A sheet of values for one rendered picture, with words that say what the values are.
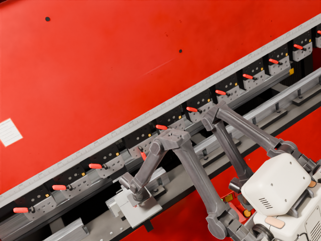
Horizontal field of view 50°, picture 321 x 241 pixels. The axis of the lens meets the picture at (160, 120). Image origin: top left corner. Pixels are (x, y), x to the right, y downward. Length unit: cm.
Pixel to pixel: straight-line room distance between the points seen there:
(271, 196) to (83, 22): 102
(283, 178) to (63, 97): 98
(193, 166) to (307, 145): 147
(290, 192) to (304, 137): 126
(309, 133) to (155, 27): 139
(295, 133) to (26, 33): 176
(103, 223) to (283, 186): 113
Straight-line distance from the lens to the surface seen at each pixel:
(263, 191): 128
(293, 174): 135
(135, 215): 185
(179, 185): 207
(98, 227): 208
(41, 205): 184
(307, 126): 252
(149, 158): 141
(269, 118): 234
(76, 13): 153
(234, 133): 223
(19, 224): 225
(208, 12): 183
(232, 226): 133
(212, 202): 130
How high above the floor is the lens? 232
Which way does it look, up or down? 33 degrees down
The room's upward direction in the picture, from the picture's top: 20 degrees counter-clockwise
